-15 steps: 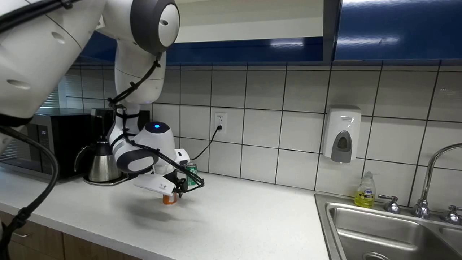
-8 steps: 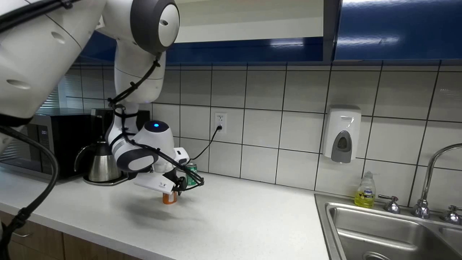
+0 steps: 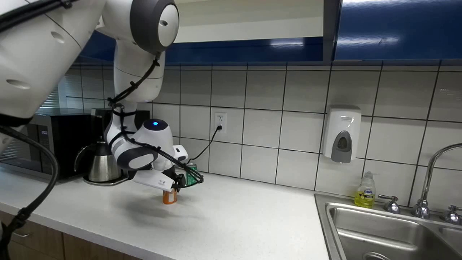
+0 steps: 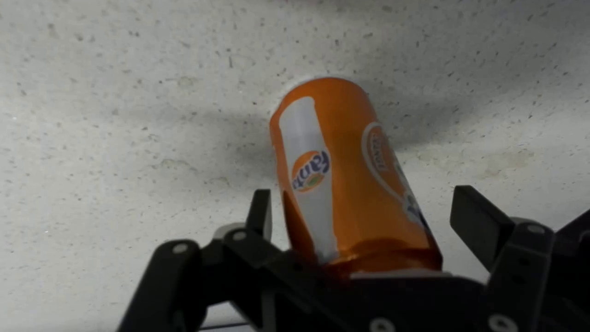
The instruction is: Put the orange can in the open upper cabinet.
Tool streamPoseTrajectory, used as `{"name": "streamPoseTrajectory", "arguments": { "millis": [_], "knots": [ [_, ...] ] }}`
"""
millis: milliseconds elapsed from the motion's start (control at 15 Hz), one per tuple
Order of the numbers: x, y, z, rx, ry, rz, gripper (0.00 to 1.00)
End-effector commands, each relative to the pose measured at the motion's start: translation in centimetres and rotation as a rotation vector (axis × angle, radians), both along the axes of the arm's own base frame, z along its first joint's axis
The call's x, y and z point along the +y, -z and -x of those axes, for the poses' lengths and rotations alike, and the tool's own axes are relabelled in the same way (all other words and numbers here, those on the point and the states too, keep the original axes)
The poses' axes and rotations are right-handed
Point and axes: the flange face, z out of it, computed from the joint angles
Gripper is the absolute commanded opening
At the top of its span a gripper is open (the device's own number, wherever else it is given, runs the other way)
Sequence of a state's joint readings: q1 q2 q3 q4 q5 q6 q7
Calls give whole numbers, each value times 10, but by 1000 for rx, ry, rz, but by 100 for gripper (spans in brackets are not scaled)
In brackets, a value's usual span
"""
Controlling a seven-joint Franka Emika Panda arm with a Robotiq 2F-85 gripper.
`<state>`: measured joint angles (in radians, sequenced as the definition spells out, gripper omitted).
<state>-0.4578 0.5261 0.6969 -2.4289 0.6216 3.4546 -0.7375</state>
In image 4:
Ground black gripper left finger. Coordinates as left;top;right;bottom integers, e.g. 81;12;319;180
116;188;291;332

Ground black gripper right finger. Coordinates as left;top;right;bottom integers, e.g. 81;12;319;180
450;184;590;332

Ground orange soda can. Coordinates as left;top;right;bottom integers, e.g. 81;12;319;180
267;75;444;274

